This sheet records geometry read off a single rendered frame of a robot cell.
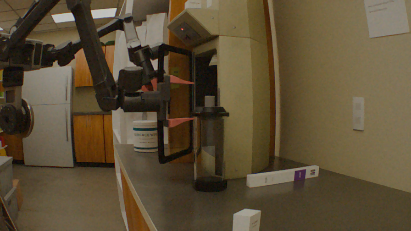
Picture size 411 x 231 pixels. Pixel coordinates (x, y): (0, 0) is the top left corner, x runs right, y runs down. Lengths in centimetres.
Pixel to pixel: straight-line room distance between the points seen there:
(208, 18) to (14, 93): 94
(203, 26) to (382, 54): 64
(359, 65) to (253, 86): 43
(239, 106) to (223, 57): 16
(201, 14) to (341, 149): 69
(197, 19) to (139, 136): 82
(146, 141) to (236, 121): 71
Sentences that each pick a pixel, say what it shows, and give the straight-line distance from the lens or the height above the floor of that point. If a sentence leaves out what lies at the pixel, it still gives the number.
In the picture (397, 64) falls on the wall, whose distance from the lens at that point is 105.
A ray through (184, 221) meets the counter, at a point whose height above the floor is 94.
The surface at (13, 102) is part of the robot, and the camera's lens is 158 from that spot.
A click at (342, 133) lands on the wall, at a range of 128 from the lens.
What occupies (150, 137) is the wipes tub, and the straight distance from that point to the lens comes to 183.
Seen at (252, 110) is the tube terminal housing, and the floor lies 116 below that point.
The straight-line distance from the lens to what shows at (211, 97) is 106.
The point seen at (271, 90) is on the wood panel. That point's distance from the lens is 168.
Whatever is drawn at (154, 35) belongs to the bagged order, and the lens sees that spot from 247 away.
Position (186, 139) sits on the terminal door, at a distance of 143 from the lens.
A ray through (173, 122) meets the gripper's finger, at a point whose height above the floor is 114.
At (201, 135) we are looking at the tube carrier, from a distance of 104.
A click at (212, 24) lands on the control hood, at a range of 121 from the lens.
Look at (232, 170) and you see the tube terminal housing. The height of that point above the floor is 97.
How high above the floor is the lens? 121
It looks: 3 degrees down
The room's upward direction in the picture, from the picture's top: straight up
